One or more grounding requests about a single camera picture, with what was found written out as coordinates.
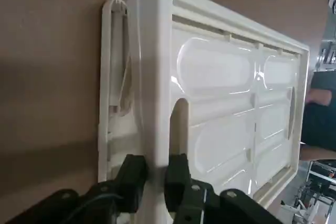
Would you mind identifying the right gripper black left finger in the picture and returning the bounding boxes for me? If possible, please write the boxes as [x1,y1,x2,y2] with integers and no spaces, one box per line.
[7,154,149,224]

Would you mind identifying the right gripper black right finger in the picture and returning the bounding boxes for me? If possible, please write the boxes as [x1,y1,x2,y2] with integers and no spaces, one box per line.
[164,152,268,224]

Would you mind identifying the white folding storage box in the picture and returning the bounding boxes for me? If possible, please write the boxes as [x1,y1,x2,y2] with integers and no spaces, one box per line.
[97,0,311,210]

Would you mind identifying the person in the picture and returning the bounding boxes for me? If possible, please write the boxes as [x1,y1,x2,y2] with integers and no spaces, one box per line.
[300,69,336,162]

